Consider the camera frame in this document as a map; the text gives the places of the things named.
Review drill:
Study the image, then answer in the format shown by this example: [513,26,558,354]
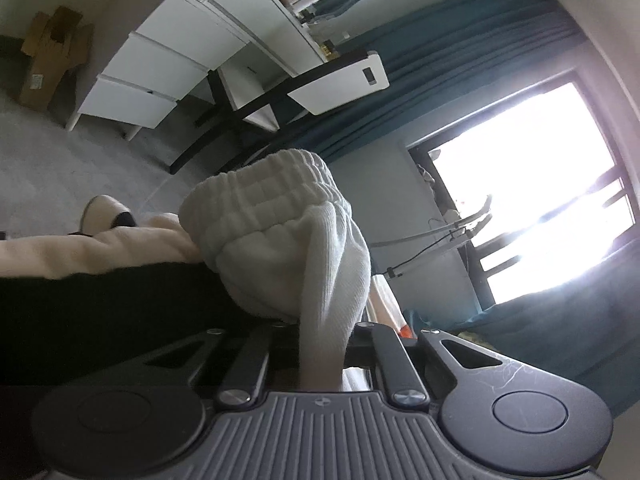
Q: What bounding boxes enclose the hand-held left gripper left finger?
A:
[131,323,302,407]

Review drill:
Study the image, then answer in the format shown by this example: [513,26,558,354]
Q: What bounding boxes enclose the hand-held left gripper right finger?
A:
[349,322,507,409]

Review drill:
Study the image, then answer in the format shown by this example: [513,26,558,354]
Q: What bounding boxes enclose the white ribbed pants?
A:
[179,149,372,392]

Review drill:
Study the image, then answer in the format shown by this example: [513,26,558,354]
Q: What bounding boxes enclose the metal drying rack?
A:
[372,194,496,281]

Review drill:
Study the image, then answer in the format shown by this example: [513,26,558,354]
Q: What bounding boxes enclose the dark cloth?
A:
[0,262,261,388]

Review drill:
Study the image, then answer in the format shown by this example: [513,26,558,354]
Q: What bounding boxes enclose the teal blanket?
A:
[370,247,640,418]

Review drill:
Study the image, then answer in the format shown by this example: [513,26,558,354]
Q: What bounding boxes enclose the cream cloth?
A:
[0,212,207,281]

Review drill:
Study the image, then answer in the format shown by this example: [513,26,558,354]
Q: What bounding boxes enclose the cream slipper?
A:
[80,194,137,236]

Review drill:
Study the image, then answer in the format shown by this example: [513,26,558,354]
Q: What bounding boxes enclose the teal curtain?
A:
[277,0,587,162]

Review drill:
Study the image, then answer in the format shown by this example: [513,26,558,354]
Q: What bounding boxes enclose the white desk with drawers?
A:
[75,0,341,141]

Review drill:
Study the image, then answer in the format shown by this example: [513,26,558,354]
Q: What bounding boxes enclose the cardboard box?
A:
[19,6,96,112]

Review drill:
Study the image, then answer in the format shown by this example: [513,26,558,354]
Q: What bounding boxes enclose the window with dark frame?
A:
[406,71,640,312]

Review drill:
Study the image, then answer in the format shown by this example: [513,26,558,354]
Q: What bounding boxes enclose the white chair with black frame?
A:
[167,50,391,176]

